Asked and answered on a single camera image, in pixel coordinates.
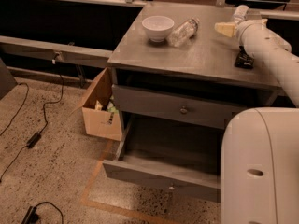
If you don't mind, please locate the labelled plastic water bottle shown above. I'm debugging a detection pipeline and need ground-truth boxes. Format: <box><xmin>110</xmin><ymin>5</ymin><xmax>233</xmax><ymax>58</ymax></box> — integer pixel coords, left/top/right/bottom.
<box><xmin>233</xmin><ymin>5</ymin><xmax>249</xmax><ymax>24</ymax></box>

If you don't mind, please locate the clear crushed plastic bottle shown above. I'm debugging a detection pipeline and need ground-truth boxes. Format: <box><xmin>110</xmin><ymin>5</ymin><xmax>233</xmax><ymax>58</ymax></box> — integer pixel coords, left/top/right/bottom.
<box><xmin>167</xmin><ymin>18</ymin><xmax>199</xmax><ymax>48</ymax></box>

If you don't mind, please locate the grey drawer cabinet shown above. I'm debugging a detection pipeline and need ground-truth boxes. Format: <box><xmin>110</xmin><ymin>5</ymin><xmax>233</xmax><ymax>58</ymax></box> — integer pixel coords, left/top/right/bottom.
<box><xmin>107</xmin><ymin>4</ymin><xmax>283</xmax><ymax>161</ymax></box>

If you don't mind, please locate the upper grey drawer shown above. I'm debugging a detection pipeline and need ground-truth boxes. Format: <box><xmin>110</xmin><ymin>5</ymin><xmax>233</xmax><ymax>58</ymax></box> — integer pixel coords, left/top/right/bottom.
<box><xmin>111</xmin><ymin>84</ymin><xmax>250</xmax><ymax>131</ymax></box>

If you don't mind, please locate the open lower grey drawer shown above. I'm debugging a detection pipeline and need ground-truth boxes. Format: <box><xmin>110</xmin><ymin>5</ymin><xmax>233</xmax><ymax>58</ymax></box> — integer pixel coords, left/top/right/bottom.
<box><xmin>104</xmin><ymin>115</ymin><xmax>223</xmax><ymax>203</ymax></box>

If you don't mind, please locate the black snack packet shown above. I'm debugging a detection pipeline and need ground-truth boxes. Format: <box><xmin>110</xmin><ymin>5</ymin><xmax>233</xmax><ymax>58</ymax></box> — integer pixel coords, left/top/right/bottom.
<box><xmin>235</xmin><ymin>46</ymin><xmax>254</xmax><ymax>69</ymax></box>

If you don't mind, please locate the white ceramic bowl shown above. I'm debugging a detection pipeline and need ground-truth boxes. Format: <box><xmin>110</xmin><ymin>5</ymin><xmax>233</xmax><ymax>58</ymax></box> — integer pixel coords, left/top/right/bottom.
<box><xmin>142</xmin><ymin>16</ymin><xmax>174</xmax><ymax>42</ymax></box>

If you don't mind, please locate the cardboard box with items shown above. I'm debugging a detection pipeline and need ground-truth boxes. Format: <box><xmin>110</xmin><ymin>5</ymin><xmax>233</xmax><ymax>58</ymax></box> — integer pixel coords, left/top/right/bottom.
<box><xmin>74</xmin><ymin>68</ymin><xmax>122</xmax><ymax>141</ymax></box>

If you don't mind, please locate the grey metal railing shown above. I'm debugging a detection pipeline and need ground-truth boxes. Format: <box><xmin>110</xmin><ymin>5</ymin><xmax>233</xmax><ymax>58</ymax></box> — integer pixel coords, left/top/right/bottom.
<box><xmin>0</xmin><ymin>36</ymin><xmax>112</xmax><ymax>68</ymax></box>

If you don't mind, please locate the black power adapter with cable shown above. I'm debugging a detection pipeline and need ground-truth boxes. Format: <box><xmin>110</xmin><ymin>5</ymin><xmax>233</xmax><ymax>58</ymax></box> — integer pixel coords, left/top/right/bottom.
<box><xmin>0</xmin><ymin>54</ymin><xmax>64</xmax><ymax>182</ymax></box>

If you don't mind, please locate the black plug with cable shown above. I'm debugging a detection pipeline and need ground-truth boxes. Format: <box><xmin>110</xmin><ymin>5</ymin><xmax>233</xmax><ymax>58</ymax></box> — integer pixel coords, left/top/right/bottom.
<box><xmin>21</xmin><ymin>201</ymin><xmax>64</xmax><ymax>224</ymax></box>

